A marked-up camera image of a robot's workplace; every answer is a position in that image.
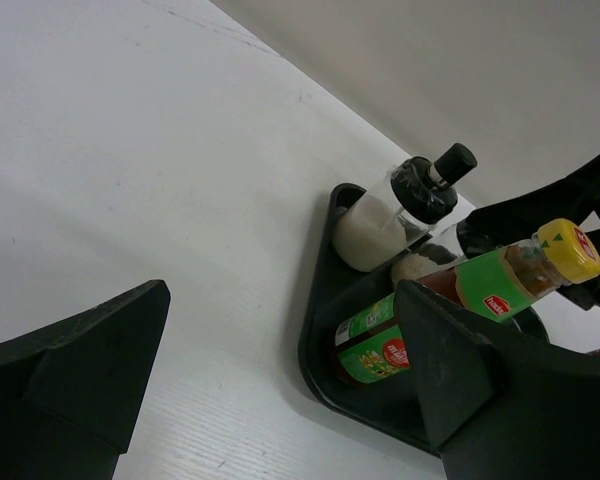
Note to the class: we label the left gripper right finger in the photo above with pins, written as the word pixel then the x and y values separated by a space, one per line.
pixel 498 404

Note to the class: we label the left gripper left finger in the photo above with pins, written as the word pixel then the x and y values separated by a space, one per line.
pixel 71 392

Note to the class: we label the red chili sauce bottle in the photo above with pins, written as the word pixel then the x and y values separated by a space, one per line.
pixel 460 305

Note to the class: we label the white sugar dispenser jar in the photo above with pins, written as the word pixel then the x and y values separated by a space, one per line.
pixel 438 253

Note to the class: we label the white salt dispenser bottle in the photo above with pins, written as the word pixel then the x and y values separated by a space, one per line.
pixel 401 208

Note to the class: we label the black rectangular tray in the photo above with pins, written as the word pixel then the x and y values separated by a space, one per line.
pixel 337 293

